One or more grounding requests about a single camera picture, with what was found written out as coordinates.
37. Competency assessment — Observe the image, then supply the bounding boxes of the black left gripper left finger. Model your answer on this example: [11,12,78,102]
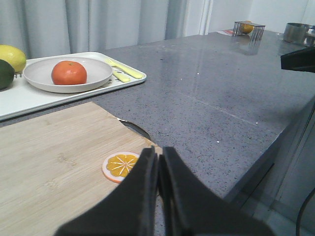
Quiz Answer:
[55,147,158,236]

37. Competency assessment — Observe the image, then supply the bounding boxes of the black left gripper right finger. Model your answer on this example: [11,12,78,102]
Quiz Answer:
[158,147,274,236]

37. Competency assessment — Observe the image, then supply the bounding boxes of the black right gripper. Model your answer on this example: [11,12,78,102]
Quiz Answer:
[281,47,315,73]

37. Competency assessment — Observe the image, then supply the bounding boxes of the orange mandarin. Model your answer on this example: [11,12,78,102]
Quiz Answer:
[51,60,87,85]

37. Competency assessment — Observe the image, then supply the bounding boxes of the beige round plate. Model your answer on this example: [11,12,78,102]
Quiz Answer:
[23,57,113,93]

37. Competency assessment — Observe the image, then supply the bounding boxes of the white rectangular tray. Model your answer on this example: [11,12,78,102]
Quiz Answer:
[0,52,147,120]

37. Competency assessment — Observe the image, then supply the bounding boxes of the steel pot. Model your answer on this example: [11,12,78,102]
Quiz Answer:
[283,23,315,47]

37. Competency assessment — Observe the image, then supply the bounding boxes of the orange slice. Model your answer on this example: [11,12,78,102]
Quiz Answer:
[102,152,140,183]

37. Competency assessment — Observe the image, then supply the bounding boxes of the yellow fruit in rack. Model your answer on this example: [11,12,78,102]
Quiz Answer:
[242,21,254,34]

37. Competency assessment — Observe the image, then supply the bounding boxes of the wooden cutting board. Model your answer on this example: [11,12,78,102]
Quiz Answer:
[0,102,153,236]

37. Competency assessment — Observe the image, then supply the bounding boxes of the yellow plastic fork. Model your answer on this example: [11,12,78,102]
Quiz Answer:
[105,59,144,79]

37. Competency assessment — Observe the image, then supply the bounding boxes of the green lime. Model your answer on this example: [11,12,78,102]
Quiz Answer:
[0,59,15,89]

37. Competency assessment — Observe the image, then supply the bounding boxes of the yellow lemon right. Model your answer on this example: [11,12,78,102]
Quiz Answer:
[0,45,27,74]

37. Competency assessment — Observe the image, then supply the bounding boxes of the grey curtain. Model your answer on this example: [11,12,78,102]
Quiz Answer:
[0,0,215,61]

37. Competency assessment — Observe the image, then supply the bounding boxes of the metal wire rack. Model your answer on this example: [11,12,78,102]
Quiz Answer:
[232,21,265,41]

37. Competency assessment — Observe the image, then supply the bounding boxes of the metal cutting board handle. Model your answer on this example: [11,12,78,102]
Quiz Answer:
[117,118,152,141]

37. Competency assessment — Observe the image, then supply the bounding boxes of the black cable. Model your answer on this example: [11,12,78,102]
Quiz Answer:
[296,188,315,236]

